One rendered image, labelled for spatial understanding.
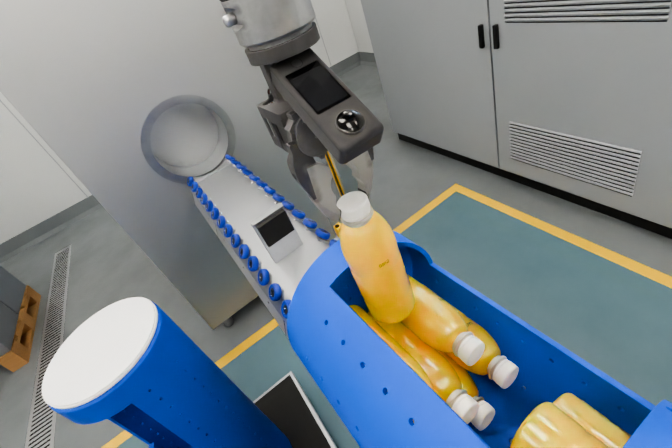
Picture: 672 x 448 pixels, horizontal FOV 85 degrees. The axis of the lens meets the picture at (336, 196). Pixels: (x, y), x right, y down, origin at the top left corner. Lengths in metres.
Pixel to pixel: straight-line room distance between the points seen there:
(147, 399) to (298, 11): 0.90
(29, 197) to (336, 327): 4.66
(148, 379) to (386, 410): 0.66
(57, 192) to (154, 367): 4.09
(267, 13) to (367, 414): 0.44
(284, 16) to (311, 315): 0.40
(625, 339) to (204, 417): 1.59
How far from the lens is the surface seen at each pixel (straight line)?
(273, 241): 1.03
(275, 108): 0.39
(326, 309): 0.54
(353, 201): 0.43
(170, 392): 1.07
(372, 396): 0.49
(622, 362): 1.90
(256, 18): 0.34
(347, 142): 0.30
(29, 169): 4.92
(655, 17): 1.84
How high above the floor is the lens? 1.63
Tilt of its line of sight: 34 degrees down
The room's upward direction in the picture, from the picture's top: 22 degrees counter-clockwise
